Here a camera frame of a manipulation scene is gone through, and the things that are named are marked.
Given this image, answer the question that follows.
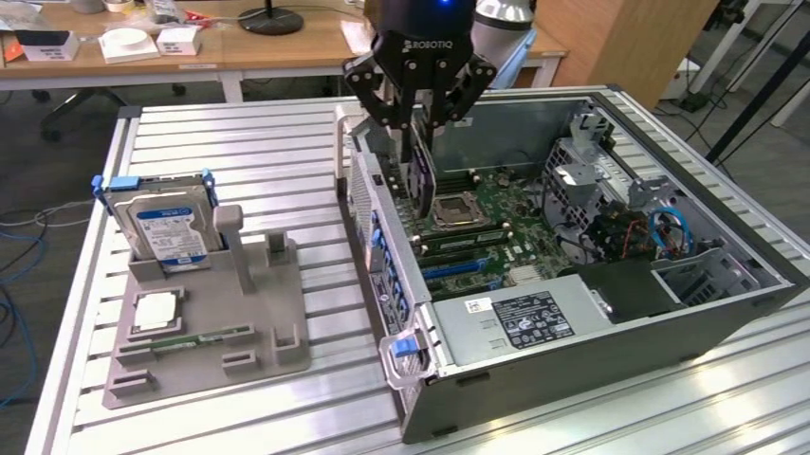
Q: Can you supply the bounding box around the black expansion slot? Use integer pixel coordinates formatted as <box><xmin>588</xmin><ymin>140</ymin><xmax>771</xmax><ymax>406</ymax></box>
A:
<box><xmin>419</xmin><ymin>249</ymin><xmax>479</xmax><ymax>267</ymax></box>

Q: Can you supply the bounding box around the blue floor cable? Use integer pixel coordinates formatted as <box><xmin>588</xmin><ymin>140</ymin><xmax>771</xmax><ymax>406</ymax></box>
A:
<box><xmin>0</xmin><ymin>231</ymin><xmax>51</xmax><ymax>410</ymax></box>

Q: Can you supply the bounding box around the hard disk blue carrier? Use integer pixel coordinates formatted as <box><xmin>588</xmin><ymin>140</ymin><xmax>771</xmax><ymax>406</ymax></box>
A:
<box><xmin>91</xmin><ymin>168</ymin><xmax>220</xmax><ymax>275</ymax></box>

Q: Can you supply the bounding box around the silver perforated drive cage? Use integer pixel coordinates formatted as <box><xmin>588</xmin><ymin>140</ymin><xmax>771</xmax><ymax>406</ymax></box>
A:
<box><xmin>542</xmin><ymin>136</ymin><xmax>638</xmax><ymax>228</ymax></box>

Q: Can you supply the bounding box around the open dark grey PC case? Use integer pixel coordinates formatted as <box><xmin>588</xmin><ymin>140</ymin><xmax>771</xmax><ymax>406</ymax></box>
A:
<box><xmin>332</xmin><ymin>87</ymin><xmax>810</xmax><ymax>446</ymax></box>

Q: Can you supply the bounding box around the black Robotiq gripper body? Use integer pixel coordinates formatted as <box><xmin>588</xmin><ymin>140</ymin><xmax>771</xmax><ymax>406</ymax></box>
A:
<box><xmin>370</xmin><ymin>0</ymin><xmax>476</xmax><ymax>65</ymax></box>

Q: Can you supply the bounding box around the blue expansion slot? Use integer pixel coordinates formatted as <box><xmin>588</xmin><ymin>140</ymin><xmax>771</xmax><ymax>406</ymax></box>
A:
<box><xmin>422</xmin><ymin>259</ymin><xmax>490</xmax><ymax>282</ymax></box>

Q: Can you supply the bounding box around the silver CPU chip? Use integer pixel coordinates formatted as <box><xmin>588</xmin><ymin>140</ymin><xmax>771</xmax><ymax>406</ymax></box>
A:
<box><xmin>131</xmin><ymin>292</ymin><xmax>184</xmax><ymax>333</ymax></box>

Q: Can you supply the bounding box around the metal CPU socket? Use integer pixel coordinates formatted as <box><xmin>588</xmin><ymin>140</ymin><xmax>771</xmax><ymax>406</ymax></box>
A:
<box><xmin>432</xmin><ymin>191</ymin><xmax>490</xmax><ymax>228</ymax></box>

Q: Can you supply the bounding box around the black office chair base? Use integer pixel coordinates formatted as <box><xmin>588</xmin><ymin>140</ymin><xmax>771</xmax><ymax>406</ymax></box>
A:
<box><xmin>31</xmin><ymin>87</ymin><xmax>132</xmax><ymax>142</ymax></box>

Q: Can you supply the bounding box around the clear plastic packet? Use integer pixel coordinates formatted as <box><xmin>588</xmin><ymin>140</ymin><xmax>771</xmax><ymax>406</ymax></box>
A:
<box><xmin>143</xmin><ymin>0</ymin><xmax>214</xmax><ymax>28</ymax></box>

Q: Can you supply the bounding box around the white booklet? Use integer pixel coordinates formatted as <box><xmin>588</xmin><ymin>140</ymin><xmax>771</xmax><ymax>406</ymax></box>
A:
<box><xmin>340</xmin><ymin>18</ymin><xmax>376</xmax><ymax>57</ymax></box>

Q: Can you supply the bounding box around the grey power supply unit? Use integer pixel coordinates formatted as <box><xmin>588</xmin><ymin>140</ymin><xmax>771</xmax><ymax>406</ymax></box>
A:
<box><xmin>430</xmin><ymin>273</ymin><xmax>617</xmax><ymax>367</ymax></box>

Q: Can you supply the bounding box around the white floor box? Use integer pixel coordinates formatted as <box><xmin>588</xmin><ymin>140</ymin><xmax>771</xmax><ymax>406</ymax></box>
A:
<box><xmin>657</xmin><ymin>59</ymin><xmax>703</xmax><ymax>100</ymax></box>

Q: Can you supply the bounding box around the grey disk bay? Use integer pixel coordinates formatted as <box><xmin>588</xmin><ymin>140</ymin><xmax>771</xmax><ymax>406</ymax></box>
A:
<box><xmin>650</xmin><ymin>246</ymin><xmax>765</xmax><ymax>307</ymax></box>

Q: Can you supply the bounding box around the black plastic cover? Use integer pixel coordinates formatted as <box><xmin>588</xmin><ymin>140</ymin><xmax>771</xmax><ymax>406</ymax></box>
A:
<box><xmin>574</xmin><ymin>258</ymin><xmax>693</xmax><ymax>326</ymax></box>

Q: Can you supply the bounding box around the black slanted pole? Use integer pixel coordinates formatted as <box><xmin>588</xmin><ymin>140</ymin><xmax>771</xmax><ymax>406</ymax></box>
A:
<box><xmin>702</xmin><ymin>26</ymin><xmax>810</xmax><ymax>165</ymax></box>

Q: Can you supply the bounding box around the green RAM stick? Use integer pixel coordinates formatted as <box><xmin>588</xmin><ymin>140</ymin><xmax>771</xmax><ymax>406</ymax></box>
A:
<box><xmin>117</xmin><ymin>329</ymin><xmax>256</xmax><ymax>355</ymax></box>

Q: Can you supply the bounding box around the clear bag with papers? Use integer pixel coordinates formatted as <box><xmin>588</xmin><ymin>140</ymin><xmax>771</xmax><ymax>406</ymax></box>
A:
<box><xmin>0</xmin><ymin>11</ymin><xmax>39</xmax><ymax>34</ymax></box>

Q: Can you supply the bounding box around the low-profile graphics card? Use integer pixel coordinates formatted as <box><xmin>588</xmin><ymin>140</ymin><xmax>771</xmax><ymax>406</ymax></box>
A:
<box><xmin>386</xmin><ymin>87</ymin><xmax>443</xmax><ymax>225</ymax></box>

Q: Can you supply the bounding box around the blue wire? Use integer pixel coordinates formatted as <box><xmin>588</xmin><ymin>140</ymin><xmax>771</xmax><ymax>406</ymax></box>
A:
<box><xmin>650</xmin><ymin>206</ymin><xmax>699</xmax><ymax>261</ymax></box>

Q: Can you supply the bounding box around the blue case latch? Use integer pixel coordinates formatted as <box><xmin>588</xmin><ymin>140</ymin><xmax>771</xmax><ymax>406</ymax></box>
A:
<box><xmin>390</xmin><ymin>337</ymin><xmax>424</xmax><ymax>360</ymax></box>

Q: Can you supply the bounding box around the black round lamp base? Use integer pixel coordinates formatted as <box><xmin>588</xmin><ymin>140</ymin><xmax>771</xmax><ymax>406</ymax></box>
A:
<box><xmin>236</xmin><ymin>0</ymin><xmax>307</xmax><ymax>37</ymax></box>

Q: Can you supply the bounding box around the wooden desk white frame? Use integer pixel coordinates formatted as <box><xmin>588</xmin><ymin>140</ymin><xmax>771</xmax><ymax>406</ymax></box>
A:
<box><xmin>220</xmin><ymin>0</ymin><xmax>570</xmax><ymax>103</ymax></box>
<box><xmin>0</xmin><ymin>0</ymin><xmax>228</xmax><ymax>92</ymax></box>

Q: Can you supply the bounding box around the white box black top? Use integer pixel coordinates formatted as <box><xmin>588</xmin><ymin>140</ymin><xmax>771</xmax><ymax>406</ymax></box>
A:
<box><xmin>12</xmin><ymin>28</ymin><xmax>83</xmax><ymax>63</ymax></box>

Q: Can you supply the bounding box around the RAM stick with label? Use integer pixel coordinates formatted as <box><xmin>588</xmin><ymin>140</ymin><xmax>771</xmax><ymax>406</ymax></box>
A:
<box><xmin>419</xmin><ymin>229</ymin><xmax>512</xmax><ymax>253</ymax></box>

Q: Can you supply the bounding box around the wooden cabinet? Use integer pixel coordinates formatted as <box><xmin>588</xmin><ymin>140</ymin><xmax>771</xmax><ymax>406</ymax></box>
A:
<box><xmin>528</xmin><ymin>0</ymin><xmax>723</xmax><ymax>113</ymax></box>

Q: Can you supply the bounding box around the white floor cable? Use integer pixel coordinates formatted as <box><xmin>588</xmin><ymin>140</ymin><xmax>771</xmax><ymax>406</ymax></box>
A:
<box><xmin>0</xmin><ymin>198</ymin><xmax>96</xmax><ymax>228</ymax></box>

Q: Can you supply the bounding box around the green motherboard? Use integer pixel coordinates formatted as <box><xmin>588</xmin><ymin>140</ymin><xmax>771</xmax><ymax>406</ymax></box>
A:
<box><xmin>379</xmin><ymin>155</ymin><xmax>590</xmax><ymax>302</ymax></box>

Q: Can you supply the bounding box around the small white printed box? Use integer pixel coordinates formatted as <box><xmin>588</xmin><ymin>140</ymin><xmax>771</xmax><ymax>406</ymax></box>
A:
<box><xmin>155</xmin><ymin>26</ymin><xmax>204</xmax><ymax>57</ymax></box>

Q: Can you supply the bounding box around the grey parts rack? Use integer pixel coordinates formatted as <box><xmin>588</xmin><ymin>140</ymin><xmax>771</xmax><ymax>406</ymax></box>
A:
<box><xmin>100</xmin><ymin>203</ymin><xmax>312</xmax><ymax>411</ymax></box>

